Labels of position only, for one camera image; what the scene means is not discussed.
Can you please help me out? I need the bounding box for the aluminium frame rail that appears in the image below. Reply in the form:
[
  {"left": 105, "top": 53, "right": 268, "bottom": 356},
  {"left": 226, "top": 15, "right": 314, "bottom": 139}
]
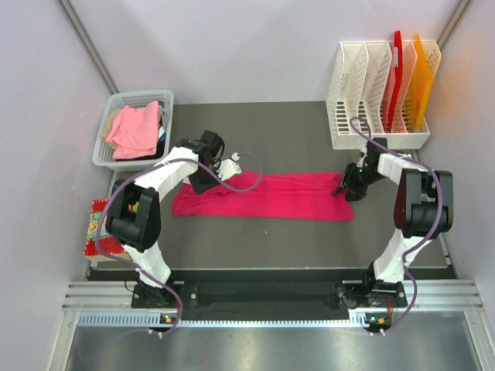
[{"left": 62, "top": 279, "right": 484, "bottom": 311}]

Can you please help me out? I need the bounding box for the red and green book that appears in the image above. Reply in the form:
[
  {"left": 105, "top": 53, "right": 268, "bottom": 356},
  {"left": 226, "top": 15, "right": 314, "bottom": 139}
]
[{"left": 84, "top": 199, "right": 129, "bottom": 263}]

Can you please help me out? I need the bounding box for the red plastic folder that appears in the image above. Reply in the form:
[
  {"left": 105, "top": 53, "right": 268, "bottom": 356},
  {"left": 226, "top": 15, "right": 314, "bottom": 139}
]
[{"left": 382, "top": 30, "right": 404, "bottom": 133}]

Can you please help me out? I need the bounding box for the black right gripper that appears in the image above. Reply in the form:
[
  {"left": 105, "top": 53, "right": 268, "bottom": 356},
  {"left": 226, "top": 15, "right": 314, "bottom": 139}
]
[{"left": 333, "top": 163, "right": 386, "bottom": 203}]

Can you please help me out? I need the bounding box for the white file organiser rack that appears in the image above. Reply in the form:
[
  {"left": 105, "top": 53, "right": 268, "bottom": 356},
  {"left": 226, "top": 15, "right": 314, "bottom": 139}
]
[{"left": 326, "top": 41, "right": 430, "bottom": 150}]

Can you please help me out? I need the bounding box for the white plastic laundry basket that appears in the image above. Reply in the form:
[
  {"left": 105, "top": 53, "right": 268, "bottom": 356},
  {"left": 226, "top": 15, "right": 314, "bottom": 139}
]
[{"left": 93, "top": 90, "right": 174, "bottom": 172}]

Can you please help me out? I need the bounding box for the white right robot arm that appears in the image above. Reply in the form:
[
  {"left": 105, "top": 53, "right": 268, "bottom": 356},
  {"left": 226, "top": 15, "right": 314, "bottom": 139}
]
[{"left": 333, "top": 138, "right": 454, "bottom": 308}]

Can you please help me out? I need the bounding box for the grey slotted cable duct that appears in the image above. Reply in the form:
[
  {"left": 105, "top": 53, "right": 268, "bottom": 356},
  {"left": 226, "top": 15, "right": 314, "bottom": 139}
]
[{"left": 77, "top": 312, "right": 386, "bottom": 329}]

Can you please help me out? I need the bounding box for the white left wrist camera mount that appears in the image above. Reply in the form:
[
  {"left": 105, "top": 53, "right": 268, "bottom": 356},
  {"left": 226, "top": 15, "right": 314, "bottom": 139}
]
[{"left": 214, "top": 152, "right": 242, "bottom": 182}]

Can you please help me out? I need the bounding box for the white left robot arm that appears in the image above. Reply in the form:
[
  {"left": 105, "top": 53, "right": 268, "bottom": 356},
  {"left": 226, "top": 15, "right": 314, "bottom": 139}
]
[{"left": 105, "top": 131, "right": 224, "bottom": 307}]

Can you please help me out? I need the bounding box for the orange plastic folder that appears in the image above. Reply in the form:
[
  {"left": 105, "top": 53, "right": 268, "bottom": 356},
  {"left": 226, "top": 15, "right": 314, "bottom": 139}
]
[{"left": 403, "top": 33, "right": 441, "bottom": 132}]

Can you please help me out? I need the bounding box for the magenta t shirt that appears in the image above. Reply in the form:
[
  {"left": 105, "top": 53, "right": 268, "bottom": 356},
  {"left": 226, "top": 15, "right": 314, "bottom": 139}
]
[{"left": 172, "top": 172, "right": 353, "bottom": 222}]

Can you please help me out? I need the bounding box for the light pink t shirt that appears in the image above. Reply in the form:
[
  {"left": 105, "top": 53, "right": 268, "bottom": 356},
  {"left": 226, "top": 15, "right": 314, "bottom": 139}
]
[{"left": 106, "top": 100, "right": 162, "bottom": 160}]

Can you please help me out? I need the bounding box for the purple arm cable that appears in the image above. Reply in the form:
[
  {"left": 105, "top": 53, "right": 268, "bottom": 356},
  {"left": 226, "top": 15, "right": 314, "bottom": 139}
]
[
  {"left": 349, "top": 117, "right": 444, "bottom": 335},
  {"left": 95, "top": 153, "right": 263, "bottom": 338}
]

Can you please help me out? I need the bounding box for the beige cloth in basket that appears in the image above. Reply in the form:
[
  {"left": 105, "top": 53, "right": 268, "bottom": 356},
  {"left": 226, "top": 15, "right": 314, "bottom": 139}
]
[{"left": 100, "top": 109, "right": 121, "bottom": 150}]

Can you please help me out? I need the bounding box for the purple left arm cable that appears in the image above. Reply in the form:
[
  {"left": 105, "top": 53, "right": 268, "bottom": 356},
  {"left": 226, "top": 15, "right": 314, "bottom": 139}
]
[{"left": 95, "top": 153, "right": 263, "bottom": 338}]

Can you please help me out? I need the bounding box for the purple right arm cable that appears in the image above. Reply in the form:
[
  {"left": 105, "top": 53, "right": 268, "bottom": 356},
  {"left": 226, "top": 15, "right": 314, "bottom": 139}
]
[{"left": 349, "top": 117, "right": 444, "bottom": 335}]

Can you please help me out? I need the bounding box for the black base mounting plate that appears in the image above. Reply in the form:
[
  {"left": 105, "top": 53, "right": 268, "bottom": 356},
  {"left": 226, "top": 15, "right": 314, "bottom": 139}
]
[{"left": 130, "top": 268, "right": 391, "bottom": 321}]

